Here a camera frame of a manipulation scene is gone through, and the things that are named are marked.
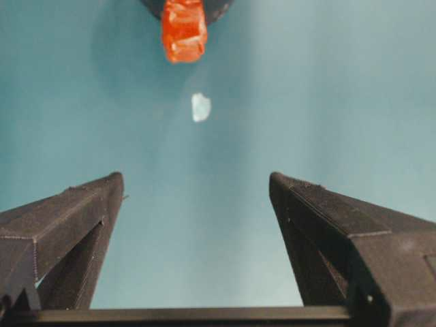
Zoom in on black red-handled cup holder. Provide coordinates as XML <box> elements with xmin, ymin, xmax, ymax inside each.
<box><xmin>139</xmin><ymin>0</ymin><xmax>236</xmax><ymax>65</ymax></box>

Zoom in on small white paper scrap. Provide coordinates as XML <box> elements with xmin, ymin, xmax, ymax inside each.
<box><xmin>190</xmin><ymin>92</ymin><xmax>213</xmax><ymax>123</ymax></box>

